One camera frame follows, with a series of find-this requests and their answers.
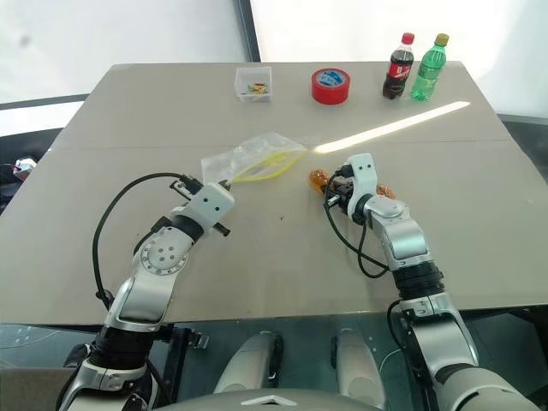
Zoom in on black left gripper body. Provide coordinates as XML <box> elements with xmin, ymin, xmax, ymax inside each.
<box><xmin>170</xmin><ymin>173</ymin><xmax>206</xmax><ymax>201</ymax></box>

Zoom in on silver robot leg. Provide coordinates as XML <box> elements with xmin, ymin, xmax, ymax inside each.
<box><xmin>212</xmin><ymin>331</ymin><xmax>285</xmax><ymax>396</ymax></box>
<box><xmin>331</xmin><ymin>327</ymin><xmax>387</xmax><ymax>410</ymax></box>

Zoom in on dark window frame post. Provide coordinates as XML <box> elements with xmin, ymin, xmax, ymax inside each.
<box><xmin>232</xmin><ymin>0</ymin><xmax>262</xmax><ymax>65</ymax></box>

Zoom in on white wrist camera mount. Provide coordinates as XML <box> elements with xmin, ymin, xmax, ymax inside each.
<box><xmin>345</xmin><ymin>152</ymin><xmax>381</xmax><ymax>223</ymax></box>
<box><xmin>170</xmin><ymin>182</ymin><xmax>236</xmax><ymax>237</ymax></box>

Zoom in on shiny chrome object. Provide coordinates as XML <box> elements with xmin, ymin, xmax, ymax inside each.
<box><xmin>14</xmin><ymin>158</ymin><xmax>39</xmax><ymax>177</ymax></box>

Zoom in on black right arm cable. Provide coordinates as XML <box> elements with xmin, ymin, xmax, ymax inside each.
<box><xmin>324</xmin><ymin>194</ymin><xmax>393</xmax><ymax>280</ymax></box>

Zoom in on grey robot torso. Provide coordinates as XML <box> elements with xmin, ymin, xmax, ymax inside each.
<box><xmin>152</xmin><ymin>386</ymin><xmax>389</xmax><ymax>411</ymax></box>

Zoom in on black table leg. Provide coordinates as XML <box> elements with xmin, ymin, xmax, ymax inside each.
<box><xmin>162</xmin><ymin>324</ymin><xmax>211</xmax><ymax>404</ymax></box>

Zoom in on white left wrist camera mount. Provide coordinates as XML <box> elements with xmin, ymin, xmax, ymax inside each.
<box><xmin>170</xmin><ymin>182</ymin><xmax>236</xmax><ymax>237</ymax></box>

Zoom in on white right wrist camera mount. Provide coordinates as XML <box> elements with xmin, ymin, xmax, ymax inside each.
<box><xmin>345</xmin><ymin>152</ymin><xmax>381</xmax><ymax>223</ymax></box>

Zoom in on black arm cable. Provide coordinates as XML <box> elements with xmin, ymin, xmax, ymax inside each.
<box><xmin>324</xmin><ymin>194</ymin><xmax>393</xmax><ymax>280</ymax></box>
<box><xmin>92</xmin><ymin>171</ymin><xmax>190</xmax><ymax>310</ymax></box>

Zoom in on clear plastic box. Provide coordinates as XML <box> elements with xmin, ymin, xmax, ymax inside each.
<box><xmin>234</xmin><ymin>64</ymin><xmax>274</xmax><ymax>104</ymax></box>

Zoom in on silver left robot leg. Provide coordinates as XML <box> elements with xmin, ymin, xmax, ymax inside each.
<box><xmin>212</xmin><ymin>331</ymin><xmax>285</xmax><ymax>396</ymax></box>

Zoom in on red tape roll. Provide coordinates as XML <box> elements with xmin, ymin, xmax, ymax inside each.
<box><xmin>311</xmin><ymin>67</ymin><xmax>352</xmax><ymax>105</ymax></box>

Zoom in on green bottle yellow cap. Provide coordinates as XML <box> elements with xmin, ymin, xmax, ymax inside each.
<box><xmin>410</xmin><ymin>33</ymin><xmax>451</xmax><ymax>103</ymax></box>

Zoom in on clear plastic zip bag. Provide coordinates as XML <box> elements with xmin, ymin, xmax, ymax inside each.
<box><xmin>200</xmin><ymin>131</ymin><xmax>310</xmax><ymax>187</ymax></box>

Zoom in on silver right robot leg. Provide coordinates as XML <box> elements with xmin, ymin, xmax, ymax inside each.
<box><xmin>331</xmin><ymin>327</ymin><xmax>387</xmax><ymax>410</ymax></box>

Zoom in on cola bottle red cap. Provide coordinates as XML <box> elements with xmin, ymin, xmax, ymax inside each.
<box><xmin>382</xmin><ymin>32</ymin><xmax>417</xmax><ymax>102</ymax></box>

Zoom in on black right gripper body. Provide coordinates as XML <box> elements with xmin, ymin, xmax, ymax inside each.
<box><xmin>331</xmin><ymin>165</ymin><xmax>357</xmax><ymax>216</ymax></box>

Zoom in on small colourful items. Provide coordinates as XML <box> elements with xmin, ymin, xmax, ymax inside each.
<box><xmin>241</xmin><ymin>80</ymin><xmax>271</xmax><ymax>103</ymax></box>

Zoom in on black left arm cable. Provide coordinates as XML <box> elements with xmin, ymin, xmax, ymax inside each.
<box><xmin>92</xmin><ymin>171</ymin><xmax>190</xmax><ymax>310</ymax></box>

